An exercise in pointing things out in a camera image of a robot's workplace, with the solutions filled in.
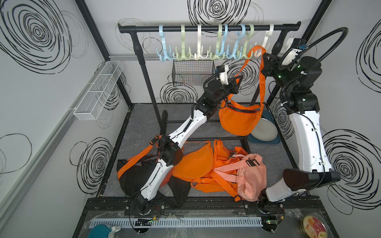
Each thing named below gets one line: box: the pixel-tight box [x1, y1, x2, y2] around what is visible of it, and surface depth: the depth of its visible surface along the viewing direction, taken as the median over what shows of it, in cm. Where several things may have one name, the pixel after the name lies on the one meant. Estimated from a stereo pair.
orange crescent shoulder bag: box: [218, 45, 267, 136], surface depth 88 cm
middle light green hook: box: [209, 23, 226, 60], surface depth 59 cm
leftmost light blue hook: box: [156, 24, 175, 62], surface depth 58 cm
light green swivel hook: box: [239, 23, 255, 60], surface depth 61 cm
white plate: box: [250, 117, 279, 142], surface depth 101 cm
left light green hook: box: [175, 23, 191, 61], surface depth 57 cm
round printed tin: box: [300, 215, 328, 238], surface depth 67 cm
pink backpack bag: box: [213, 153, 268, 202], surface depth 82 cm
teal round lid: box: [87, 224, 112, 238], surface depth 63 cm
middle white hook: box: [194, 24, 209, 61], surface depth 58 cm
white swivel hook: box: [254, 23, 275, 58], surface depth 54 cm
